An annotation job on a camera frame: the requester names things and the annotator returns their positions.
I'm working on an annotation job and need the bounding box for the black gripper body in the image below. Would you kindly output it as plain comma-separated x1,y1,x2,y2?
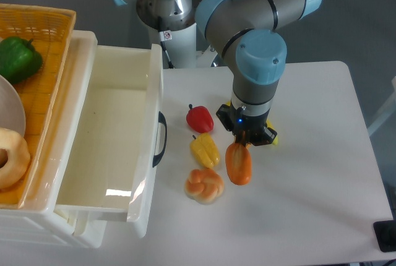
216,103,275,146

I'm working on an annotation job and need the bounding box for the long orange bread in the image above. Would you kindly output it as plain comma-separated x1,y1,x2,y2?
225,132,252,186

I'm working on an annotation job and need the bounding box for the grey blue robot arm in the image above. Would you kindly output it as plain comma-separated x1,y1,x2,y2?
113,0,322,146

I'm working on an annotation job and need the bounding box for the knotted bread roll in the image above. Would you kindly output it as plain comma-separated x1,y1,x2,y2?
184,169,225,204

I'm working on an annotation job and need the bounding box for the upper white drawer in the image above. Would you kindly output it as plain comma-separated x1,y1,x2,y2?
56,45,163,238

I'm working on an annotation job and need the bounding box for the white drawer cabinet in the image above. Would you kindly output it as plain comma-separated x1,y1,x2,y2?
1,30,106,248

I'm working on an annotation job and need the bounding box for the yellow corn cob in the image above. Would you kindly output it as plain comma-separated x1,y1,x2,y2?
267,119,278,145

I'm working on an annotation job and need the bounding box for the yellow bell pepper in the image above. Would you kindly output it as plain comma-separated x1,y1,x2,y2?
190,133,220,169

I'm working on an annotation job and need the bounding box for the red bell pepper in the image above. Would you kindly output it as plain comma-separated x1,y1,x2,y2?
186,104,214,134

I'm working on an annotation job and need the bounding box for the black device at table edge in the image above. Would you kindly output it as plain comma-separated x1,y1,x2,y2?
373,220,396,252

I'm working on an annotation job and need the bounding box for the orange plastic basket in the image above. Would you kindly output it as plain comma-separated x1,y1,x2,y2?
1,4,76,209

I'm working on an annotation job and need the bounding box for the white plate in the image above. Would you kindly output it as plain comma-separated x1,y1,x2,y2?
0,76,26,137

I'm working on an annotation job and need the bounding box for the green bell pepper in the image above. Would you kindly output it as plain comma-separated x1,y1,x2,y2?
1,36,43,84

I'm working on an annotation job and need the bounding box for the black drawer handle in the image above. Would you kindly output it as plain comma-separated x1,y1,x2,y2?
152,111,168,168

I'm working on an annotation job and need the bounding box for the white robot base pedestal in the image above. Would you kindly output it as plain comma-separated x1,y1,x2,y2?
136,0,230,69

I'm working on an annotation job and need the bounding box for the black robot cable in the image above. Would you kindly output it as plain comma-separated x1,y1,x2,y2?
157,15,175,69

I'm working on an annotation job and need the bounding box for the ring doughnut bread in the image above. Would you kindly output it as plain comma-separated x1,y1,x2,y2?
1,128,30,189

